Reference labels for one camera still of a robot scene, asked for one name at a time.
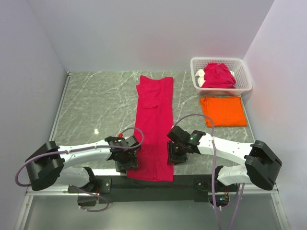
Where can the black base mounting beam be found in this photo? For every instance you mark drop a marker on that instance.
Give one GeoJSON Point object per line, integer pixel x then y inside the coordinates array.
{"type": "Point", "coordinates": [120, 188]}

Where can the crumpled pink shirt in basket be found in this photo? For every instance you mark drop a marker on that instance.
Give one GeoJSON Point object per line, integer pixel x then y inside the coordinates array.
{"type": "Point", "coordinates": [218, 76]}

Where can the pink t shirt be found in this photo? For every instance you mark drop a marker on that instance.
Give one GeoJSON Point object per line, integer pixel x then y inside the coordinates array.
{"type": "Point", "coordinates": [154, 117]}

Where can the white cloth in basket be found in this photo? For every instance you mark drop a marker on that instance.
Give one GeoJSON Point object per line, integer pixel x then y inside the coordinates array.
{"type": "Point", "coordinates": [200, 76]}

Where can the folded orange t shirt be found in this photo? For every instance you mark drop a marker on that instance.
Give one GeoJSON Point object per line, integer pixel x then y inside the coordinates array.
{"type": "Point", "coordinates": [224, 111]}

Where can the aluminium front frame rail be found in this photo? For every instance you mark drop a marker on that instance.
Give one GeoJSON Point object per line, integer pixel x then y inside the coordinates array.
{"type": "Point", "coordinates": [55, 190]}

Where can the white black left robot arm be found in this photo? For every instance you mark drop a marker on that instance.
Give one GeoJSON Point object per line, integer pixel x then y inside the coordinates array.
{"type": "Point", "coordinates": [52, 164]}

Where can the white plastic laundry basket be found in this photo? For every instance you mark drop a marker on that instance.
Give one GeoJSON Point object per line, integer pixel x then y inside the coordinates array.
{"type": "Point", "coordinates": [236, 65]}

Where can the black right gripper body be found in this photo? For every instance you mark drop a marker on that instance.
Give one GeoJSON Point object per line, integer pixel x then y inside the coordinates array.
{"type": "Point", "coordinates": [176, 152]}

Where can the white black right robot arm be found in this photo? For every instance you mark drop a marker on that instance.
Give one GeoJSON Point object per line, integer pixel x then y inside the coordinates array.
{"type": "Point", "coordinates": [255, 162]}

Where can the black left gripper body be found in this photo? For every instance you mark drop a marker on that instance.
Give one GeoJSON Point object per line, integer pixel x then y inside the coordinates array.
{"type": "Point", "coordinates": [129, 162]}

